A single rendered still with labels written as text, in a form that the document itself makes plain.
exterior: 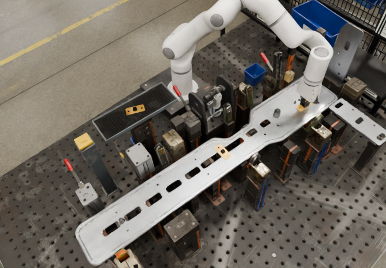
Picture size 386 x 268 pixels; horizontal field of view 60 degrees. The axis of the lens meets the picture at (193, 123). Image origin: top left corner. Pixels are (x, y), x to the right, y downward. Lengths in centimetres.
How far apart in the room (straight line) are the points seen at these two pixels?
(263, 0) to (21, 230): 156
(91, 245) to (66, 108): 200
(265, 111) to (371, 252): 80
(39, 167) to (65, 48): 204
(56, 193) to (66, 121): 131
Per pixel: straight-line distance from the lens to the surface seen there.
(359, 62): 200
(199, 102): 148
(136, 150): 145
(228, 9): 145
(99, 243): 144
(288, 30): 142
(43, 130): 320
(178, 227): 136
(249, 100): 169
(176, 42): 169
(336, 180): 191
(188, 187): 146
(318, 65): 147
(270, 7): 140
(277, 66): 169
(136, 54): 356
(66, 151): 208
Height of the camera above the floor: 231
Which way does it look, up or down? 53 degrees down
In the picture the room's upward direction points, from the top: 5 degrees counter-clockwise
